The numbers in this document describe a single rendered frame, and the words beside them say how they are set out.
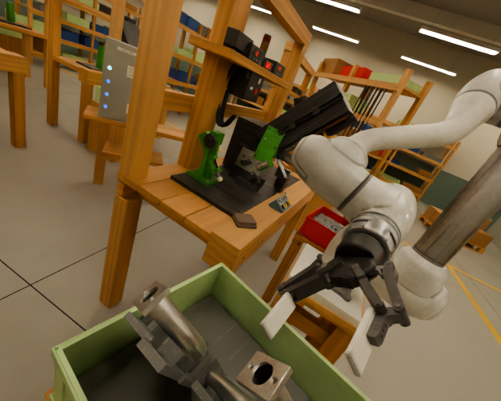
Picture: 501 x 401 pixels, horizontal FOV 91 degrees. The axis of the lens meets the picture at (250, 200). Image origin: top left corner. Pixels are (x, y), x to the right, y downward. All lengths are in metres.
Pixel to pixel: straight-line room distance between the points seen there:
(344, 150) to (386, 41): 10.20
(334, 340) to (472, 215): 0.62
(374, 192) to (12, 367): 1.63
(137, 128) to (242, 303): 0.81
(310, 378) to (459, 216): 0.62
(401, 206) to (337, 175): 0.13
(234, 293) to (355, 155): 0.49
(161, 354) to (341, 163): 0.44
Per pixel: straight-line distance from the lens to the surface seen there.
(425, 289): 0.97
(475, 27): 8.91
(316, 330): 1.10
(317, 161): 0.53
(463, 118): 0.84
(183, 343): 0.39
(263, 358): 0.34
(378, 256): 0.45
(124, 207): 1.32
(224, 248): 0.97
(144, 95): 1.13
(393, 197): 0.54
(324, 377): 0.73
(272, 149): 1.48
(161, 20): 1.11
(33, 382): 1.64
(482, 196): 0.95
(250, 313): 0.75
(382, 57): 10.61
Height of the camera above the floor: 1.44
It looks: 24 degrees down
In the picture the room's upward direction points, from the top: 23 degrees clockwise
